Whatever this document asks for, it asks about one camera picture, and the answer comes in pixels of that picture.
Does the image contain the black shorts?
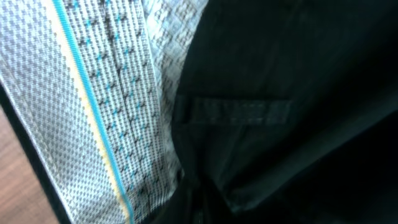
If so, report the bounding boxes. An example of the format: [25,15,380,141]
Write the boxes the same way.
[1,0,397,223]

